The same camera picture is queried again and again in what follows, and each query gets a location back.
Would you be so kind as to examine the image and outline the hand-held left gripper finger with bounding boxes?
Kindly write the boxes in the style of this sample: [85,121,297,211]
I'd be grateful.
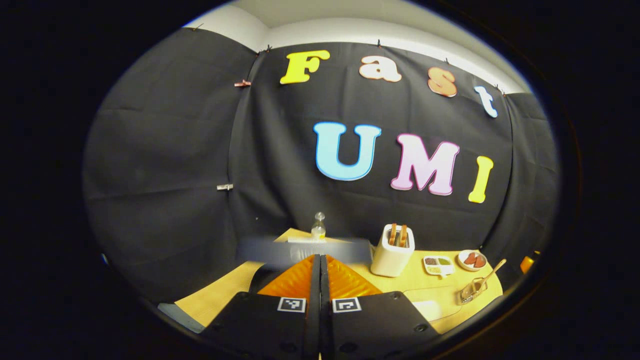
[200,254,321,360]
[320,254,441,360]

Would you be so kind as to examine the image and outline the wooden spoon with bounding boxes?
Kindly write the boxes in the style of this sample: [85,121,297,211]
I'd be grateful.
[467,258,507,301]

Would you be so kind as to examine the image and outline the metal wire chopstick holder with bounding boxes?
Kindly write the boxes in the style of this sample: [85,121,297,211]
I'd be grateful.
[459,277,488,306]

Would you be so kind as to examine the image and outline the dark grey rice cooker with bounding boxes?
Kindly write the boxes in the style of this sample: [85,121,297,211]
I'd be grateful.
[235,236,375,296]

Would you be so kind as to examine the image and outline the white rice pile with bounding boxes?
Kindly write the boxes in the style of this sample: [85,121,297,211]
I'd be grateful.
[412,300,443,322]

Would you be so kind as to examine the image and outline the white round plate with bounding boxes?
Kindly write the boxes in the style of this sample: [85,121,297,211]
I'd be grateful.
[457,249,488,272]

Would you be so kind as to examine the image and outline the white toaster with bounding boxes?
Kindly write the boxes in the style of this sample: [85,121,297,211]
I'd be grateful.
[370,223,416,278]

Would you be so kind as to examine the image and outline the white divided bean dish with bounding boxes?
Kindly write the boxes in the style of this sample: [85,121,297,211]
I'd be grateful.
[423,255,455,277]

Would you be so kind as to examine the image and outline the small clear bottle yellow label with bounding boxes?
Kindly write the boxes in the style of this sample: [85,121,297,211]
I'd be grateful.
[311,211,327,242]

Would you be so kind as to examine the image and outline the clear plastic container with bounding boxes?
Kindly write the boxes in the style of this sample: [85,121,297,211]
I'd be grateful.
[402,285,463,323]

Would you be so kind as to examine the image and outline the black backdrop cloth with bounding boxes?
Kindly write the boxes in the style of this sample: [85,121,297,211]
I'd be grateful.
[82,27,561,306]

